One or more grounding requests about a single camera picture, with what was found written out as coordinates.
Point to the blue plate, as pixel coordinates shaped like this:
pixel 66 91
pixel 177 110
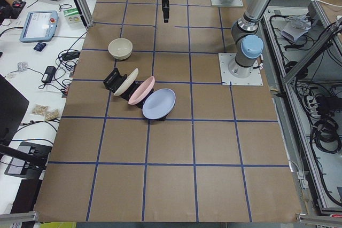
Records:
pixel 159 104

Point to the near blue teach pendant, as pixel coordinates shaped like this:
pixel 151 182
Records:
pixel 40 26

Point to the beige bowl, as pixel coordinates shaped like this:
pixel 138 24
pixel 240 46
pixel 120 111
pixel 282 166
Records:
pixel 120 48

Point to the black monitor stand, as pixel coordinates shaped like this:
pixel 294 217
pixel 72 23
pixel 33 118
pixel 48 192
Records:
pixel 28 159

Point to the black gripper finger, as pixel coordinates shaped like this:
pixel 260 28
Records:
pixel 165 10

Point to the black power adapter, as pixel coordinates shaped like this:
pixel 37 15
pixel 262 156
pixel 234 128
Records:
pixel 48 74

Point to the brown paper table cover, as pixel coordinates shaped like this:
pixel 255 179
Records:
pixel 219 155

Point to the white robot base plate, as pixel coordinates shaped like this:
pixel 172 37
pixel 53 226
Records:
pixel 232 74

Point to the black dish rack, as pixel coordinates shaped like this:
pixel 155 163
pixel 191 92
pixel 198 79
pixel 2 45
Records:
pixel 115 79

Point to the green white small box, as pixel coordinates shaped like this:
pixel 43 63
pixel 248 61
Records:
pixel 72 16

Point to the cream plate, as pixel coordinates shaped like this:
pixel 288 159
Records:
pixel 127 83

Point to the bag of wooden pieces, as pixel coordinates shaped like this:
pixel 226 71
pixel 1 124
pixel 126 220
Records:
pixel 48 114

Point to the pink plate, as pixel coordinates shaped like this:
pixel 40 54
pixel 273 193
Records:
pixel 142 91

